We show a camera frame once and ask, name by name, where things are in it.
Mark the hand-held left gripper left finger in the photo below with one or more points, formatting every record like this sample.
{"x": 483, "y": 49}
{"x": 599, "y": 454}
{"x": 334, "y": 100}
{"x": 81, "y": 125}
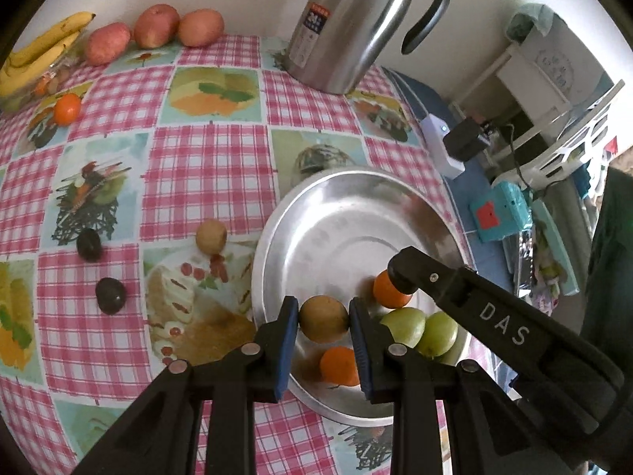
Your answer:
{"x": 284, "y": 351}

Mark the round steel plate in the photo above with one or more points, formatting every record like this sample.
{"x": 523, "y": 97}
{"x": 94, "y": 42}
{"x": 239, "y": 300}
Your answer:
{"x": 346, "y": 237}

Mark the teal plastic box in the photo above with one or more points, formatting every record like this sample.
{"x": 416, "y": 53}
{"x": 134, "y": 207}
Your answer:
{"x": 499, "y": 210}

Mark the large brown round fruit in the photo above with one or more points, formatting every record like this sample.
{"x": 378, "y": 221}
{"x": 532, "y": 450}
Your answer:
{"x": 324, "y": 319}

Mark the white power strip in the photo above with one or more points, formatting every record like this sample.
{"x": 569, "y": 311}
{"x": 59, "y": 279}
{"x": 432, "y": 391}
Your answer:
{"x": 440, "y": 146}

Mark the steel thermos jug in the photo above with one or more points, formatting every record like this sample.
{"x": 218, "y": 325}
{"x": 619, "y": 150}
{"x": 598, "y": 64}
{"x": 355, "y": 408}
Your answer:
{"x": 356, "y": 24}

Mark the teal flat board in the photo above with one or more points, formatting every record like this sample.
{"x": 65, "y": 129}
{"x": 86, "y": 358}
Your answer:
{"x": 556, "y": 245}

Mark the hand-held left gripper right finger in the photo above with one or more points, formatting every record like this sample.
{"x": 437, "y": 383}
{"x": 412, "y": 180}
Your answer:
{"x": 360, "y": 351}

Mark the dark purple plum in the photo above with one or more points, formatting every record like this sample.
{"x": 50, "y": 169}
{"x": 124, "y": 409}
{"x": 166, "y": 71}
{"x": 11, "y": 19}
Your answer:
{"x": 89, "y": 245}
{"x": 110, "y": 295}

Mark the green mango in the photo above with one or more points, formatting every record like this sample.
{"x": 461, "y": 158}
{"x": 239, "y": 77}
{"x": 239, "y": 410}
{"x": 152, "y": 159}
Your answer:
{"x": 440, "y": 334}
{"x": 405, "y": 325}

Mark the red apple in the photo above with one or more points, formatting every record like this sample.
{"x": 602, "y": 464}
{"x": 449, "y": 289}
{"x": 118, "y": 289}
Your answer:
{"x": 200, "y": 27}
{"x": 157, "y": 25}
{"x": 106, "y": 43}

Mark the black charger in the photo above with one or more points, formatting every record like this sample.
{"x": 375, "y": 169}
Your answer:
{"x": 467, "y": 138}

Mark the clear glass bowl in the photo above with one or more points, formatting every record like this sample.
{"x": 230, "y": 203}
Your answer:
{"x": 24, "y": 101}

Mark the dark green cloth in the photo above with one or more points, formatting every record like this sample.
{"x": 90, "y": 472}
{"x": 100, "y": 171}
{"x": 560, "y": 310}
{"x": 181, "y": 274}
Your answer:
{"x": 613, "y": 257}

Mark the small brown round fruit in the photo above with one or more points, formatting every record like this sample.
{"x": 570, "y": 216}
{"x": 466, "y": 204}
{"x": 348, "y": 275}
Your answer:
{"x": 211, "y": 237}

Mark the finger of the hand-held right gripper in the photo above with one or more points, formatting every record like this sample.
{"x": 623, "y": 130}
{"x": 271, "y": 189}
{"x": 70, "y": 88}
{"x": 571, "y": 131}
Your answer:
{"x": 420, "y": 269}

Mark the clear plastic packet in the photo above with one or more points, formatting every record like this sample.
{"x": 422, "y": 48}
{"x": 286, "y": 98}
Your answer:
{"x": 520, "y": 262}

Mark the orange tangerine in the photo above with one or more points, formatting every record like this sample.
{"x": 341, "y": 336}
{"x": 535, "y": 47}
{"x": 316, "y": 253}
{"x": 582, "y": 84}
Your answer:
{"x": 339, "y": 366}
{"x": 67, "y": 109}
{"x": 388, "y": 293}

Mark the white wooden shelf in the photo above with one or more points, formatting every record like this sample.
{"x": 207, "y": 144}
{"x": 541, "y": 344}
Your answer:
{"x": 544, "y": 67}

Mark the teal cloth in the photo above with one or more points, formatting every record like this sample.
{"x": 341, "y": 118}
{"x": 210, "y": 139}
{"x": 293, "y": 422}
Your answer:
{"x": 526, "y": 22}

